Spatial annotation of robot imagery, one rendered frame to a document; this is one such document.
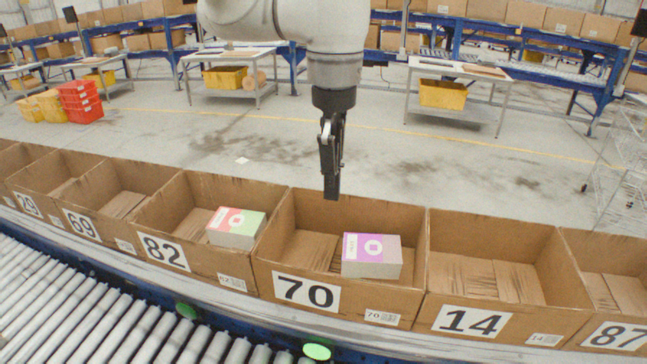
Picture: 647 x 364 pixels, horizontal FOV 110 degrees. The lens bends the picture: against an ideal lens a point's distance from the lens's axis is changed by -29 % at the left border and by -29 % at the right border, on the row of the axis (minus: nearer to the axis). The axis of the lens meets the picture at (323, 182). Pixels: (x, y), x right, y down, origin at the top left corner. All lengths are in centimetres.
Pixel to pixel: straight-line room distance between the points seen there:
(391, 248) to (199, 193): 67
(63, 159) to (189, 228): 85
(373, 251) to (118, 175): 105
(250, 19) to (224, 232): 63
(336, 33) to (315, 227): 66
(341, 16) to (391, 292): 52
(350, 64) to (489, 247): 71
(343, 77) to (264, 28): 14
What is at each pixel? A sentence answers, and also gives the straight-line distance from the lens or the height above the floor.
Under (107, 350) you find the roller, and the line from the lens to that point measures 109.
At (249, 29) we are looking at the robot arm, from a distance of 50.
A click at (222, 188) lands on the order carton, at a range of 104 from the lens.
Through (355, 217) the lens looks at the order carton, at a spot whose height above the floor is 97.
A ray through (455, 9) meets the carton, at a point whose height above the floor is 147.
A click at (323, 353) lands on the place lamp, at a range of 81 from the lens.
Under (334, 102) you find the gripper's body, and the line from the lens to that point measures 49.
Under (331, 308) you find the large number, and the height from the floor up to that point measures 93.
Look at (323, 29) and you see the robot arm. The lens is 45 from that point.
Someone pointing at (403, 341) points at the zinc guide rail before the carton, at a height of 89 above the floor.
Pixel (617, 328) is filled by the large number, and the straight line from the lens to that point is 91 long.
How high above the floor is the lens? 157
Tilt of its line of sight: 34 degrees down
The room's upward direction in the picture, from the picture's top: straight up
